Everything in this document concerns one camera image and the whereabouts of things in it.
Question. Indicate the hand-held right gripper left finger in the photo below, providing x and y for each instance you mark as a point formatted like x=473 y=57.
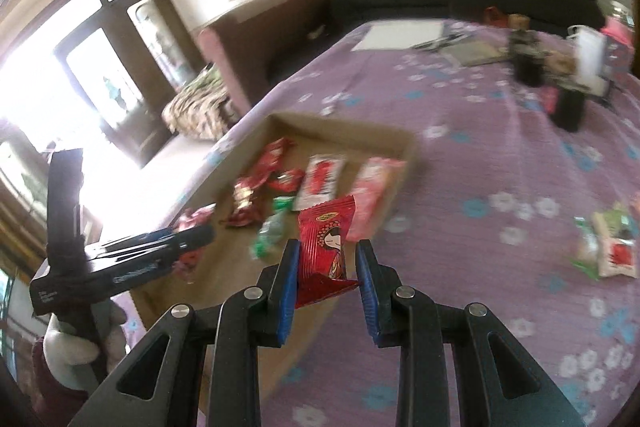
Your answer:
x=289 y=292

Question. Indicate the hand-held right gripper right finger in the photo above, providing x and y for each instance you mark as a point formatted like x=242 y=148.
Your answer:
x=367 y=292

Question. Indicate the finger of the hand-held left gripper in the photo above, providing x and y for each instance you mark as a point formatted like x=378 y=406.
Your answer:
x=150 y=236
x=192 y=234

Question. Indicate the red figure-print snack packet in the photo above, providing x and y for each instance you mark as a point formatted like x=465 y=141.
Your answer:
x=325 y=252
x=286 y=181

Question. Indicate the green white candy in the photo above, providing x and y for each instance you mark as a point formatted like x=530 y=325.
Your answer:
x=270 y=234

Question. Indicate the dark red gold snack packet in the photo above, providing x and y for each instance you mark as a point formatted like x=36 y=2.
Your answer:
x=245 y=202

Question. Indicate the long pink cartoon snack packet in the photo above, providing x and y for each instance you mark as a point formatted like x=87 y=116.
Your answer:
x=375 y=194

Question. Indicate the cardboard box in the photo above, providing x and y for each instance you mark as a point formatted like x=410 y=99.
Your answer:
x=350 y=147

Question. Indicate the person's left forearm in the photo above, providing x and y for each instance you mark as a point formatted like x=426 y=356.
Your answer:
x=55 y=392

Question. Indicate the person's left hand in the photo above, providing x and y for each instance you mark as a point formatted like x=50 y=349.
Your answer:
x=65 y=344

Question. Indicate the small red wrapped candy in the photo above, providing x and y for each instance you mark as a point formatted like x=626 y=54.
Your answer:
x=192 y=217
x=492 y=14
x=275 y=152
x=187 y=263

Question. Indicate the small green wrapped candy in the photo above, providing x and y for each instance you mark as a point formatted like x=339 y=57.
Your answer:
x=282 y=204

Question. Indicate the patterned brown blanket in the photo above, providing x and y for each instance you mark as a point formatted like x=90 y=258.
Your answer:
x=200 y=104

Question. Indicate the wooden glass door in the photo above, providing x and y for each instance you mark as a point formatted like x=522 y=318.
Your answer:
x=125 y=57

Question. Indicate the brown armchair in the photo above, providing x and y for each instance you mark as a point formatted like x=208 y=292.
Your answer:
x=260 y=37

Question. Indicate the white green snack packet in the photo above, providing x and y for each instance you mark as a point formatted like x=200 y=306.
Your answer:
x=582 y=247

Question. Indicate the slim white red snack packet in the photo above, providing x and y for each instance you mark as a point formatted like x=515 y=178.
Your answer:
x=617 y=252

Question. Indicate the white paper sheet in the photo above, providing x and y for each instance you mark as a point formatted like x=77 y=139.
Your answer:
x=395 y=34

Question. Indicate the grey notebook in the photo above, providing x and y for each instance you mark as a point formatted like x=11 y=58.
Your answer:
x=472 y=54

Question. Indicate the black pen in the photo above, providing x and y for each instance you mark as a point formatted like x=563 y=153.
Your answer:
x=440 y=41

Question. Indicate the pink sleeved thermos bottle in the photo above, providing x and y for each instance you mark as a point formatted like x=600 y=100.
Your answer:
x=617 y=29

